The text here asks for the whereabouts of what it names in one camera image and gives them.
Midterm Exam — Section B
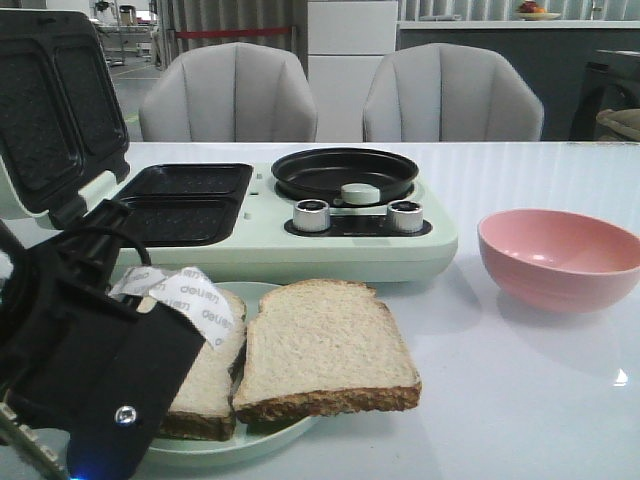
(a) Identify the beige cushion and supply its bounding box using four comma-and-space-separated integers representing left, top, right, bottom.
596, 108, 640, 143

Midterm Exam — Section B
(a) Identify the right silver control knob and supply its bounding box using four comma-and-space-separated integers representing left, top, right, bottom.
386, 200, 424, 234

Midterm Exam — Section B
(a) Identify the pink plastic bowl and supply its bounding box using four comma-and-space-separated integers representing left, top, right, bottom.
477, 209, 639, 313

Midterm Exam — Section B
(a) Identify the left grey upholstered chair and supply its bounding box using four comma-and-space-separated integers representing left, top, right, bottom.
139, 42, 318, 142

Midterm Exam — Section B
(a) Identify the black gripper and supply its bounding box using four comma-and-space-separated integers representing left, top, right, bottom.
1, 200, 235, 479

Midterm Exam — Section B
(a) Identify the white cabinet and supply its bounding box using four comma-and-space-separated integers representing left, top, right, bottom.
307, 1, 398, 142

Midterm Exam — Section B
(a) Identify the silver control knob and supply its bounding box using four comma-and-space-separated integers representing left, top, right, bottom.
292, 199, 331, 233
386, 200, 424, 234

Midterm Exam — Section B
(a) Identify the grey upholstered chair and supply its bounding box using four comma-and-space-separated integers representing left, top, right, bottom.
362, 43, 544, 142
139, 42, 318, 142

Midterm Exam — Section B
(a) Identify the right grey upholstered chair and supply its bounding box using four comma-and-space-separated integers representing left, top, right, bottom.
362, 43, 544, 142

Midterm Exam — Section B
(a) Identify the white bread slice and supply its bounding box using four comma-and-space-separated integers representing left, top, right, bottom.
158, 290, 247, 441
232, 279, 422, 423

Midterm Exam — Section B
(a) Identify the black round frying pan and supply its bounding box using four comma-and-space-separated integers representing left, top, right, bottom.
271, 147, 419, 207

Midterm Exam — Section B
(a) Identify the dark appliance at right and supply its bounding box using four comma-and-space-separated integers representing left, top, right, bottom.
569, 49, 639, 141

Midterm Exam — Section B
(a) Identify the grey counter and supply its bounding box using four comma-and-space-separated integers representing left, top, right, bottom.
399, 20, 639, 141

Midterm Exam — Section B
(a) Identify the breakfast maker hinged lid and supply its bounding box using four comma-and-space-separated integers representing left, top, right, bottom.
1, 9, 129, 229

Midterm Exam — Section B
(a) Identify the fruit plate on counter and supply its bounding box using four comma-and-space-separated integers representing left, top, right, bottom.
515, 1, 561, 21

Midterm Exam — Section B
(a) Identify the red barrier tape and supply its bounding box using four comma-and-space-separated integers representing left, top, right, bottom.
174, 26, 293, 39

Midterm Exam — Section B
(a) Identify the mint green round plate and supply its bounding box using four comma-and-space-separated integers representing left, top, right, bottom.
143, 282, 319, 468

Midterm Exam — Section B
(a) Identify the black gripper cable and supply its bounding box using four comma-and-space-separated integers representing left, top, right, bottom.
59, 225, 153, 269

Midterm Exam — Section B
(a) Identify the left silver control knob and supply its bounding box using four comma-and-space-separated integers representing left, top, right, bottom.
292, 199, 331, 233

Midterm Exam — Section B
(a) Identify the mint green breakfast maker base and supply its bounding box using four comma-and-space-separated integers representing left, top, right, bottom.
58, 162, 459, 284

